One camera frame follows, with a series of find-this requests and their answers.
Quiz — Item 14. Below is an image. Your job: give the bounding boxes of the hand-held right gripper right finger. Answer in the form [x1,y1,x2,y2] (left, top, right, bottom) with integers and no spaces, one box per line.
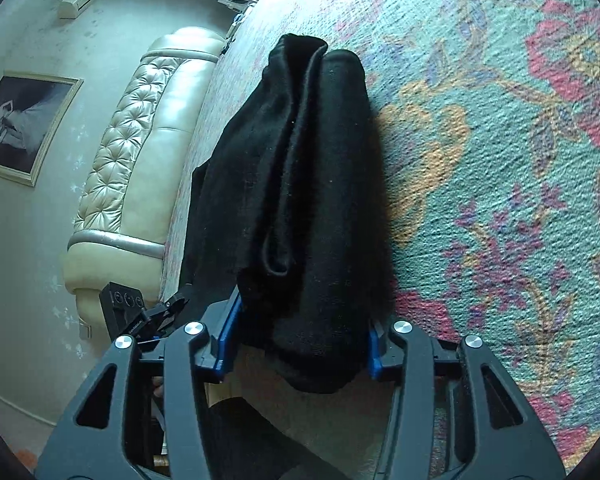
[367,317,566,480]

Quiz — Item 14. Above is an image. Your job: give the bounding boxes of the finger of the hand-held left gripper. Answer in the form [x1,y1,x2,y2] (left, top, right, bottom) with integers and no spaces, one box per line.
[145,294,190,335]

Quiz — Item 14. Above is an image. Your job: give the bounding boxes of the cream tufted headboard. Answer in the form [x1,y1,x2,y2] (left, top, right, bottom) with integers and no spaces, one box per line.
[62,27,228,316]

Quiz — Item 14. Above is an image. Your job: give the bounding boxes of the dark cloth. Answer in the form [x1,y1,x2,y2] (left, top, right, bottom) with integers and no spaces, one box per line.
[207,397,353,480]

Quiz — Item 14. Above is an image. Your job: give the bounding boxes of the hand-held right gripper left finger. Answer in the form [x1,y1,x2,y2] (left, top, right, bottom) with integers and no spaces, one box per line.
[35,287,243,480]

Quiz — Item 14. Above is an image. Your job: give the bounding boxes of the floral woven blanket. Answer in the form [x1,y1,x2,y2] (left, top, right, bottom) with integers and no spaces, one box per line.
[157,0,600,480]

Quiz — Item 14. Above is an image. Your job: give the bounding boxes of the framed black white picture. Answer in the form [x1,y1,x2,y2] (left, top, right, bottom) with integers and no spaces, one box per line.
[0,70,84,188]

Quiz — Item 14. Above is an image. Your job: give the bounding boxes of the black pants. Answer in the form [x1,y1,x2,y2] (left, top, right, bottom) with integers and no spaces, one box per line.
[180,32,393,396]

